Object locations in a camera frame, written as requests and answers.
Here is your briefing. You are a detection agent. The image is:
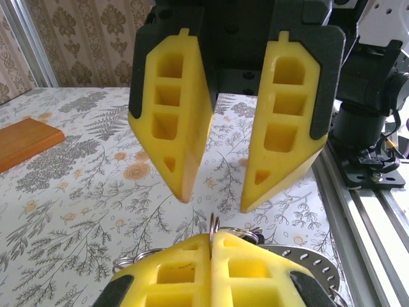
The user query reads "metal key holder with rings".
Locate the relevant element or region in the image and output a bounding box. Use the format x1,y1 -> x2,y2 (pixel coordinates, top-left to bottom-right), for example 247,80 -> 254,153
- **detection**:
111,213 -> 349,307

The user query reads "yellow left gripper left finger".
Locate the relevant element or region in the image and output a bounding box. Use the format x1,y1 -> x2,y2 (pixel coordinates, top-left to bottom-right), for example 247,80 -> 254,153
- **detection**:
92,233 -> 213,307

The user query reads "aluminium frame post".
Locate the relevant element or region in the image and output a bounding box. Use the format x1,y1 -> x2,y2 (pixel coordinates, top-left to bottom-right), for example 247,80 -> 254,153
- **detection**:
0,0 -> 59,89

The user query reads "gold stand with wooden base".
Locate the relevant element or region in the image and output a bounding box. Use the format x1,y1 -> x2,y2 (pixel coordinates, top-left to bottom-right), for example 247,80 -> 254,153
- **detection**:
0,117 -> 66,174

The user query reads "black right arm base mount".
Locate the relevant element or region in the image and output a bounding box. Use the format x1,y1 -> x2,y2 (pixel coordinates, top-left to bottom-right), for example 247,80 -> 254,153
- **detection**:
328,137 -> 406,191

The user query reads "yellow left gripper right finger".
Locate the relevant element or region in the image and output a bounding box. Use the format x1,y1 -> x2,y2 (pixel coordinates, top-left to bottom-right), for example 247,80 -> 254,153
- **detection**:
210,232 -> 336,307

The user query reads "aluminium mounting rail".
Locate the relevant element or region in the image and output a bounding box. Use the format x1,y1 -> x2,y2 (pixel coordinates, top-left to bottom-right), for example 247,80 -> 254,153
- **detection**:
311,146 -> 409,307

